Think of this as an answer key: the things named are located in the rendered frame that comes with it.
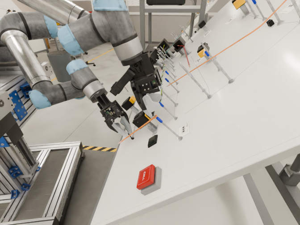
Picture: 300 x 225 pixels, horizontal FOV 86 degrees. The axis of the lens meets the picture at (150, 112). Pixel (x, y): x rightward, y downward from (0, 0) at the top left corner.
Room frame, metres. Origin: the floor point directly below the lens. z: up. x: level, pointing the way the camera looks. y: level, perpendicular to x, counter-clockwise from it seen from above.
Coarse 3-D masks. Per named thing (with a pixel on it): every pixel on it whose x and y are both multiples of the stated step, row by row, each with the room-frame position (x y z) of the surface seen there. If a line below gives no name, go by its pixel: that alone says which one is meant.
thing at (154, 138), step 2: (154, 136) 0.42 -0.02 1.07; (156, 136) 0.42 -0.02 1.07; (150, 138) 0.43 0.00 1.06; (152, 138) 0.42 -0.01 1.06; (154, 138) 0.41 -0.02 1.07; (156, 138) 0.41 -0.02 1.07; (150, 140) 0.42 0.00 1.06; (152, 140) 0.41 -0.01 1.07; (154, 140) 0.40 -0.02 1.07; (156, 140) 0.41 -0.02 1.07; (148, 142) 0.41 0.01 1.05; (150, 142) 0.41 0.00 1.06; (152, 142) 0.40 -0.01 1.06; (154, 142) 0.40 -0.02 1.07; (156, 142) 0.40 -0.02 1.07; (148, 144) 0.40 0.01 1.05; (150, 144) 0.40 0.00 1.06; (152, 144) 0.40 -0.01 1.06; (154, 144) 0.40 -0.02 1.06; (148, 146) 0.40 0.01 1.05; (150, 146) 0.40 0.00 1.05
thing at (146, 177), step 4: (152, 164) 0.27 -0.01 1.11; (144, 168) 0.28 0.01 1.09; (148, 168) 0.27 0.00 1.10; (152, 168) 0.26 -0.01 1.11; (140, 172) 0.27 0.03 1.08; (144, 172) 0.26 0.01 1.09; (148, 172) 0.25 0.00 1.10; (152, 172) 0.25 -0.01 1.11; (140, 176) 0.26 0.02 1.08; (144, 176) 0.25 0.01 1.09; (148, 176) 0.24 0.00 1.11; (152, 176) 0.24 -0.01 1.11; (140, 180) 0.24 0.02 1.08; (144, 180) 0.24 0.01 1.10; (148, 180) 0.23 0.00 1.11; (152, 180) 0.23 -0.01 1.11; (140, 184) 0.23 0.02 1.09; (144, 184) 0.23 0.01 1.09; (148, 184) 0.23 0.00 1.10; (140, 188) 0.23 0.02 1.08
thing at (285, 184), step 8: (272, 168) 0.35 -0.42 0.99; (280, 168) 0.35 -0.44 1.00; (272, 176) 0.34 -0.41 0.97; (280, 176) 0.32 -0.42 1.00; (288, 176) 0.32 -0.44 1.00; (296, 176) 0.29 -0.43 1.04; (280, 184) 0.30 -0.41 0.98; (288, 184) 0.29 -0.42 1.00; (296, 184) 0.28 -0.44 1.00; (280, 192) 0.28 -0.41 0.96; (288, 192) 0.27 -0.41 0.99; (296, 192) 0.26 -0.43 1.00; (288, 200) 0.25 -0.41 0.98; (296, 200) 0.24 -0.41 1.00; (296, 208) 0.22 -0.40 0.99; (296, 216) 0.21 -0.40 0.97
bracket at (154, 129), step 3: (150, 123) 0.49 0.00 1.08; (147, 126) 0.47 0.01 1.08; (150, 126) 0.47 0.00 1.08; (153, 126) 0.48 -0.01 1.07; (156, 126) 0.48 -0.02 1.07; (150, 129) 0.47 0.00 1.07; (153, 129) 0.47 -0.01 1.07; (156, 129) 0.47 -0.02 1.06; (153, 132) 0.47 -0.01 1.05; (156, 132) 0.45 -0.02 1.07
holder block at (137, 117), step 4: (140, 112) 0.49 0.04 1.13; (144, 112) 0.48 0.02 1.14; (136, 116) 0.49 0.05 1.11; (140, 116) 0.46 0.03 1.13; (144, 116) 0.46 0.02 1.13; (136, 120) 0.46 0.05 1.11; (140, 120) 0.46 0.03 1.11; (144, 120) 0.46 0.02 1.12; (148, 120) 0.46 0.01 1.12; (136, 124) 0.46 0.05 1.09; (140, 124) 0.46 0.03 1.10
